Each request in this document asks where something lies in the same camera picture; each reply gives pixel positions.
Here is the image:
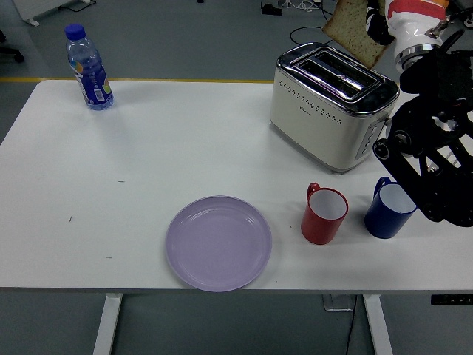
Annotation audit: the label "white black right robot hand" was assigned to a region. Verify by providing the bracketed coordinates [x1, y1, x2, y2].
[364, 0, 451, 57]

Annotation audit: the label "slice of toast bread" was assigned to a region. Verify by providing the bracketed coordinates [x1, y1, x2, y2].
[321, 0, 390, 70]

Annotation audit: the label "cream and chrome toaster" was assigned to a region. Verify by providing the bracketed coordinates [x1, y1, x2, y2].
[268, 41, 401, 175]

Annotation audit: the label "purple round plate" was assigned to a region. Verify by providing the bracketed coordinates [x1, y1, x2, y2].
[165, 195, 273, 293]

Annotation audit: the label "blue mug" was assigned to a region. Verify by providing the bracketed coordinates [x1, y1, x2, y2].
[364, 176, 419, 240]

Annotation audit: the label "red mug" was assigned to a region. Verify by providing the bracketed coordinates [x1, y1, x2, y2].
[300, 181, 350, 246]

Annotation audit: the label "black table control panel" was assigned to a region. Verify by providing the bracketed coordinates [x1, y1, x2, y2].
[430, 294, 473, 305]

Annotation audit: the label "white table leg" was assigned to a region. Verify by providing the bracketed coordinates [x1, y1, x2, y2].
[362, 294, 395, 355]
[92, 294, 123, 355]

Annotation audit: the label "water bottle with blue cap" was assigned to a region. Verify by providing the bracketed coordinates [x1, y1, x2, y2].
[64, 24, 115, 112]

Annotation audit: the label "white furniture foot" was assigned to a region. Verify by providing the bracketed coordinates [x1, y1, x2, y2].
[13, 0, 98, 27]

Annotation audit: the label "black office chair base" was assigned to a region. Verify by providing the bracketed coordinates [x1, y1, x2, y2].
[0, 29, 25, 64]

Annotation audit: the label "white floor cables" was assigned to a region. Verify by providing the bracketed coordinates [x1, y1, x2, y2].
[277, 0, 323, 11]

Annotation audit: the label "black floor cable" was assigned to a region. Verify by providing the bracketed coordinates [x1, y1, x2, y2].
[289, 6, 339, 47]

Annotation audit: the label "clear plastic bracket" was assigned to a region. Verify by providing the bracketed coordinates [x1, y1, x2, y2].
[321, 294, 358, 312]

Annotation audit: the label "black cable under table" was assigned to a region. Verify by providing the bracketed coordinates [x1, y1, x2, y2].
[344, 295, 358, 355]

